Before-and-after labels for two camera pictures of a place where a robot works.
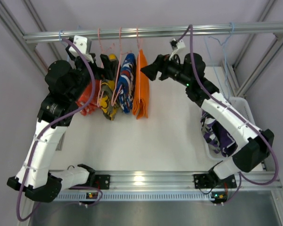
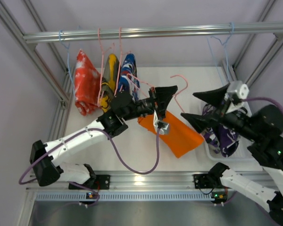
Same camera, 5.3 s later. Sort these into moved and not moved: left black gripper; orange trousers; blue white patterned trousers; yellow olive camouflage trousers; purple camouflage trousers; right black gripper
Moved: right black gripper; orange trousers; left black gripper
Not moved: yellow olive camouflage trousers; purple camouflage trousers; blue white patterned trousers
